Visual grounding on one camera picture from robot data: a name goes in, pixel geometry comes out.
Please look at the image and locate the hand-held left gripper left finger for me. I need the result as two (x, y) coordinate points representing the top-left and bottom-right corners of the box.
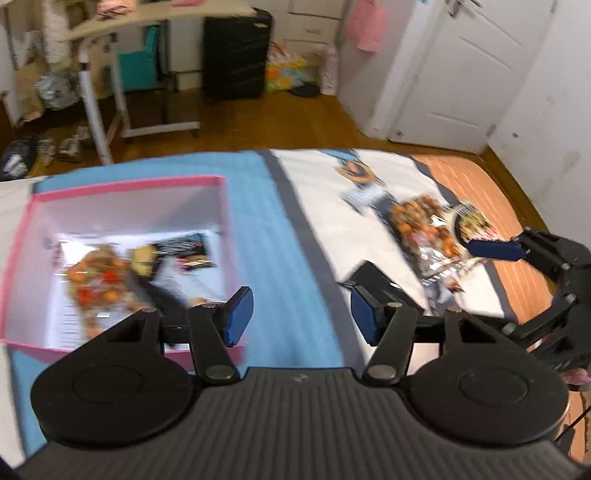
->
(78, 286), (254, 387)

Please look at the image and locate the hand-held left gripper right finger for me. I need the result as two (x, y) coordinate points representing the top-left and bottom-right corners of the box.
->
(351, 286), (532, 387)

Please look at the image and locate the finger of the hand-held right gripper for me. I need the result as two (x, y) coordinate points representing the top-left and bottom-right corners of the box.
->
(465, 228), (574, 278)
(501, 294), (579, 346)

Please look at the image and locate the red black snack packet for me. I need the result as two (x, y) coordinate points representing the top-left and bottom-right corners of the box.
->
(453, 204), (497, 244)

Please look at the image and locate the pink cardboard box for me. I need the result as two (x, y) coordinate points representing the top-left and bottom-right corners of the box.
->
(0, 174), (247, 372)

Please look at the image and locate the large clear coated-nut packet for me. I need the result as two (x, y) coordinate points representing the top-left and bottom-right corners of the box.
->
(64, 244), (141, 340)

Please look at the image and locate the grey white snack packet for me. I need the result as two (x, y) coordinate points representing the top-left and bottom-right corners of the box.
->
(342, 188), (376, 215)

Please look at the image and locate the white door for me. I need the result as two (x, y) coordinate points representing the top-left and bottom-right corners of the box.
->
(387, 0), (557, 154)

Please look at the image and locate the printed paper sheet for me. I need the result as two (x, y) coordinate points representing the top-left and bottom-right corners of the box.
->
(44, 231), (222, 349)

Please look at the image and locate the black round floor scale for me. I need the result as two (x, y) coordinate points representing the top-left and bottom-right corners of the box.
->
(287, 82), (322, 99)

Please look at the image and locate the white plastic bag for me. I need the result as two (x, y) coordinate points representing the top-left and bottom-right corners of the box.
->
(320, 45), (343, 97)

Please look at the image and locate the pair of slippers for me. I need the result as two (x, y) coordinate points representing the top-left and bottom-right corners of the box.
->
(36, 126), (95, 164)

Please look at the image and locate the yellow colourful gift bag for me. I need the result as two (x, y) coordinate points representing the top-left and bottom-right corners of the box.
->
(264, 41), (309, 94)

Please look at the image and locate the pink gift bag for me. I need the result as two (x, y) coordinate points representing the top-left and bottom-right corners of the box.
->
(344, 0), (389, 52)

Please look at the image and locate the black hard-shell suitcase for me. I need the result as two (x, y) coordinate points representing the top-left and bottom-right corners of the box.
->
(202, 8), (274, 101)

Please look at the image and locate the black backpack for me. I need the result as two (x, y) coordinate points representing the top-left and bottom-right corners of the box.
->
(0, 135), (41, 182)

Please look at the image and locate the teal paper bag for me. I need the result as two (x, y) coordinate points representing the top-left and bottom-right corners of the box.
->
(116, 27), (161, 94)

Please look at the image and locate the white wardrobe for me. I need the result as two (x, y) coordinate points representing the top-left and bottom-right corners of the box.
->
(253, 0), (354, 90)

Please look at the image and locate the brown paper bag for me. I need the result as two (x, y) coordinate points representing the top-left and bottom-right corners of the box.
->
(13, 58), (48, 124)

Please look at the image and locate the wooden rolling side table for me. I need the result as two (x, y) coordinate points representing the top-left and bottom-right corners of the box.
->
(67, 0), (259, 164)

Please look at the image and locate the pink tissue box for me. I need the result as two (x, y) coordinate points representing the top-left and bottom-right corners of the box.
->
(93, 0), (138, 20)

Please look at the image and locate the white fluffy garment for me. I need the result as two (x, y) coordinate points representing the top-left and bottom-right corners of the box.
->
(41, 0), (77, 77)

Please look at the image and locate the metal door handle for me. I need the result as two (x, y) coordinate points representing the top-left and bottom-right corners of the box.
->
(444, 0), (482, 18)

